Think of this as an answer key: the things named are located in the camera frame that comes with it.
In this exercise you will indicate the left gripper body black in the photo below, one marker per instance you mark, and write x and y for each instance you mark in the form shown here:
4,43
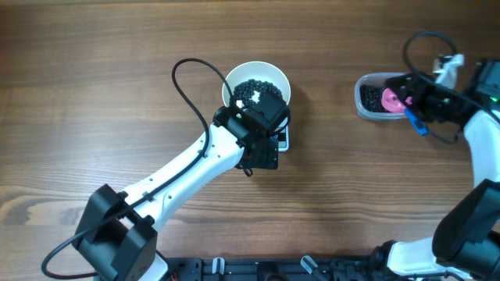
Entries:
267,159

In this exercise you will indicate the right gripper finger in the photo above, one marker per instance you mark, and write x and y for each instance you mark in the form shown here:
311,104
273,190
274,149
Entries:
414,113
399,86

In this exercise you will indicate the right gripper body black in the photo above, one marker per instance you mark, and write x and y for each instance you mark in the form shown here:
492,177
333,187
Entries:
435,102

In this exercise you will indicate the pink scoop blue handle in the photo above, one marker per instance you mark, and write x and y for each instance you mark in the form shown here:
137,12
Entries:
392,104

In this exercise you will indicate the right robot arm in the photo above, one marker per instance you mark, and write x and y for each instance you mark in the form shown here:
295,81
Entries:
464,245

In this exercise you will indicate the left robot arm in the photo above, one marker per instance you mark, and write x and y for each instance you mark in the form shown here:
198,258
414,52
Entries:
118,231

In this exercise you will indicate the white digital kitchen scale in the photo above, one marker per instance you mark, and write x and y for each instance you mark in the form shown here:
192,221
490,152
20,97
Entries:
283,139

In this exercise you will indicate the black beans in bowl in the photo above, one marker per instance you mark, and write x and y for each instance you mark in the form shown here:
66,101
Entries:
264,87

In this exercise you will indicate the white bowl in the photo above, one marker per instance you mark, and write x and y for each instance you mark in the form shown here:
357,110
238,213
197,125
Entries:
260,71

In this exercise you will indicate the clear plastic container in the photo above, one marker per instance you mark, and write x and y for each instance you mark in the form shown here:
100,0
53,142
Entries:
377,80

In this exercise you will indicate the black beans in container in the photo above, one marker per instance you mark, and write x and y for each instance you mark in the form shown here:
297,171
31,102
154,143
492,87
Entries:
371,97

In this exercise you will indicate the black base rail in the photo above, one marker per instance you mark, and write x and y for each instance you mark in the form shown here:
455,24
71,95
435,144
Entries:
220,269

